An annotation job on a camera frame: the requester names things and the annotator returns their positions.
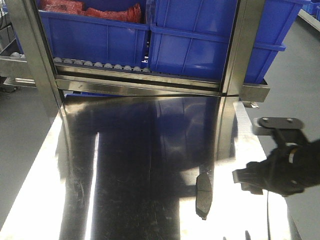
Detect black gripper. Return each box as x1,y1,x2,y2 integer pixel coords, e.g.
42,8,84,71
232,117,320,197

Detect grey brake pad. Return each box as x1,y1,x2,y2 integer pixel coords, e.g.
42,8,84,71
195,172,213,220

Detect right blue plastic bin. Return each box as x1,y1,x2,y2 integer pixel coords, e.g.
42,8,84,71
146,0,309,84

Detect blue plastic bin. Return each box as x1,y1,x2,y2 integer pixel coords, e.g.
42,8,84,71
36,0,150,67
146,0,309,84

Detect red bubble wrap bags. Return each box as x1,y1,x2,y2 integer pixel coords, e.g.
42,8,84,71
39,0,142,23

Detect left blue plastic bin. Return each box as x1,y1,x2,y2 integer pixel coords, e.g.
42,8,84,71
36,0,150,67

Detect stainless steel roller rack frame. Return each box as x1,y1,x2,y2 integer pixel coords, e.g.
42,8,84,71
0,0,270,120

